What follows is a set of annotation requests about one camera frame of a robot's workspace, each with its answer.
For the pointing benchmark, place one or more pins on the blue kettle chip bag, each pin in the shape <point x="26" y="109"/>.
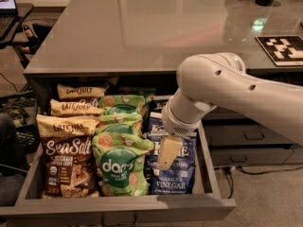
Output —
<point x="158" y="103"/>
<point x="179" y="178"/>
<point x="155" y="122"/>

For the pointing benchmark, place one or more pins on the rear Late July chip bag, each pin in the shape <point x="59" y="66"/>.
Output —
<point x="65" y="92"/>

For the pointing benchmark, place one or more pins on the green dang chip bag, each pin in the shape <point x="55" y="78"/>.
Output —
<point x="120" y="158"/>
<point x="120" y="122"/>
<point x="120" y="104"/>

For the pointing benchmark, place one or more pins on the laptop computer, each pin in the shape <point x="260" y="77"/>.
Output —
<point x="8" y="16"/>

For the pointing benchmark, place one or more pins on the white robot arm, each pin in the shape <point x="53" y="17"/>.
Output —
<point x="187" y="104"/>

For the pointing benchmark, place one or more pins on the black plastic crate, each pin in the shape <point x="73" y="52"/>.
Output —
<point x="22" y="108"/>

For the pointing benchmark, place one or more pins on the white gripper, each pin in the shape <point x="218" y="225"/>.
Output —
<point x="177" y="125"/>

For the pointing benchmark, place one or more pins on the front green Dang chip bag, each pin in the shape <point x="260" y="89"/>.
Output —
<point x="120" y="158"/>

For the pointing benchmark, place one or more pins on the middle Late July chip bag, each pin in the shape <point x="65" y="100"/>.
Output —
<point x="73" y="108"/>

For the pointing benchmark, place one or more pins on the open grey top drawer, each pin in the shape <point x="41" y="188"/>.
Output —
<point x="205" y="203"/>

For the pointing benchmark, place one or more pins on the front Late July chip bag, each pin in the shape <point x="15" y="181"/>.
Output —
<point x="70" y="165"/>

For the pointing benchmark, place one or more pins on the rear green Dang chip bag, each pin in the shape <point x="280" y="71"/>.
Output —
<point x="120" y="104"/>

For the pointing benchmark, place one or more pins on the late july chip bag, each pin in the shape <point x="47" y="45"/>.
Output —
<point x="70" y="165"/>
<point x="65" y="92"/>
<point x="73" y="108"/>

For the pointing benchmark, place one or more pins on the middle green Dang chip bag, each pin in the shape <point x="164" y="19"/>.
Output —
<point x="120" y="122"/>

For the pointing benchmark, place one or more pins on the dark side table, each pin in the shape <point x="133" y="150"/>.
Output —
<point x="24" y="9"/>

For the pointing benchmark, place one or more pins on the black white fiducial marker board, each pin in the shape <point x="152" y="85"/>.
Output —
<point x="283" y="50"/>

